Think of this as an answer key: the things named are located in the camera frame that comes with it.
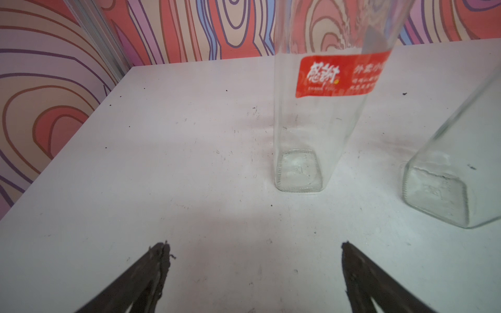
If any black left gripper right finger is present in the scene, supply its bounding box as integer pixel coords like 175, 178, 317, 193
341, 242, 434, 312

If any clear glass bottle cork stopper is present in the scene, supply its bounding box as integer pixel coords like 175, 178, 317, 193
402, 67, 500, 229

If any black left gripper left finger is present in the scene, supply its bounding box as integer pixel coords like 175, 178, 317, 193
78, 242, 170, 312

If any red label on bottle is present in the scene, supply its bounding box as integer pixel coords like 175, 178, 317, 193
296, 51, 391, 98

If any clear glass bottle black cap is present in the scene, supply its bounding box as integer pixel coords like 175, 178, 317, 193
273, 1, 413, 192

